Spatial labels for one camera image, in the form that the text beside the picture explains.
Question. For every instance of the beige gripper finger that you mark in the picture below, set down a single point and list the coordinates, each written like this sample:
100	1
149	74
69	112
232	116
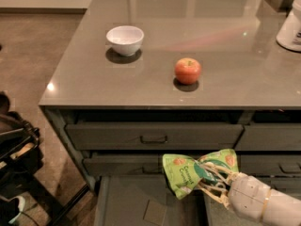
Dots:
219	174
218	194

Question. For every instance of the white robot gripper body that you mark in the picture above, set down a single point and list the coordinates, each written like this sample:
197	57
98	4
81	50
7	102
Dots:
247	194

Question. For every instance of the green rice chip bag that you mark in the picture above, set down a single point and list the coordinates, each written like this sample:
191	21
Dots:
184	174

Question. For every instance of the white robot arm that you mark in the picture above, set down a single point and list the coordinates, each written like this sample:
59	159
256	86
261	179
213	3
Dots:
281	210

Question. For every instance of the middle right grey drawer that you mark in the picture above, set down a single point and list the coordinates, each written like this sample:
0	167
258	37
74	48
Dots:
270	165

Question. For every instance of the grey drawer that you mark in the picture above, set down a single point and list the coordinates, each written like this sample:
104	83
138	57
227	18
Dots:
140	163
270	165
270	137
153	135
283	184

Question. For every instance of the bottom right grey drawer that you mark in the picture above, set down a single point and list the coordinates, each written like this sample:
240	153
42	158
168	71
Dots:
283	184

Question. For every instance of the top right grey drawer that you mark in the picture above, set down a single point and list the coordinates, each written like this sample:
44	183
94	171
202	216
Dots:
270	137

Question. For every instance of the bottom left open drawer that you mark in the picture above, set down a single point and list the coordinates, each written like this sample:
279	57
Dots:
122	201

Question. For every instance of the top left grey drawer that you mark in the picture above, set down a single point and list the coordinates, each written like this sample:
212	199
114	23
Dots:
153	135

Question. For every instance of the grey kitchen counter cabinet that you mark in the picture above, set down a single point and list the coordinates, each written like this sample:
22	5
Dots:
246	77

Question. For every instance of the middle left grey drawer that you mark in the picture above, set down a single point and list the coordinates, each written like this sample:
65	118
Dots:
140	163

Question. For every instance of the small square paper card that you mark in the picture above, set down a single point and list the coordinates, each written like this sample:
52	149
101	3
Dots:
155	213

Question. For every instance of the red apple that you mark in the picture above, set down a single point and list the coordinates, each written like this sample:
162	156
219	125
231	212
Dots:
187	70

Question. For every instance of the white plastic jug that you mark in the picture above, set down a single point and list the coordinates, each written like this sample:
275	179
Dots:
289	35

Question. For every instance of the white ceramic bowl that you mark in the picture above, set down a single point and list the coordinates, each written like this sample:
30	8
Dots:
125	40

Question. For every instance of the black equipment cart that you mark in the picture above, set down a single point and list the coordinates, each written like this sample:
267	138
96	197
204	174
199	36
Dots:
20	158

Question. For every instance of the black and white shoe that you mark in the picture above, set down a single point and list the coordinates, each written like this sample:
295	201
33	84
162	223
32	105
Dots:
10	210

